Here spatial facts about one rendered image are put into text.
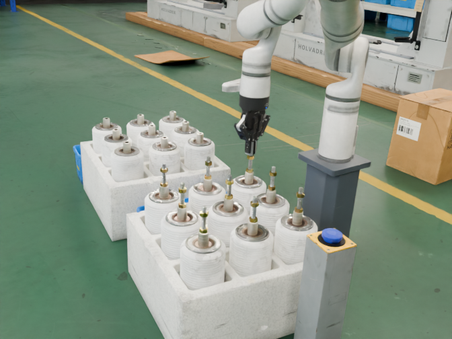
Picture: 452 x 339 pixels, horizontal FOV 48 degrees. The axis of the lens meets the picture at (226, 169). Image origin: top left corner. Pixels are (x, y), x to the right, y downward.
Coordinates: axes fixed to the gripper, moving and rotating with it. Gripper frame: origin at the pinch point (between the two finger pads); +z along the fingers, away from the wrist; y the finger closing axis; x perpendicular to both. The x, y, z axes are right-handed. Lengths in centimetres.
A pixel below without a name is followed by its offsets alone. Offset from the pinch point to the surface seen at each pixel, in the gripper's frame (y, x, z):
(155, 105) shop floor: 88, 127, 35
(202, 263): -35.0, -14.6, 11.6
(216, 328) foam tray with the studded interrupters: -34.6, -18.5, 26.4
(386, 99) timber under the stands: 181, 34, 30
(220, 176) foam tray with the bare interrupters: 13.4, 20.3, 19.3
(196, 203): -15.5, 4.8, 12.3
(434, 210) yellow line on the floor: 72, -31, 35
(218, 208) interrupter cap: -17.2, -4.0, 9.8
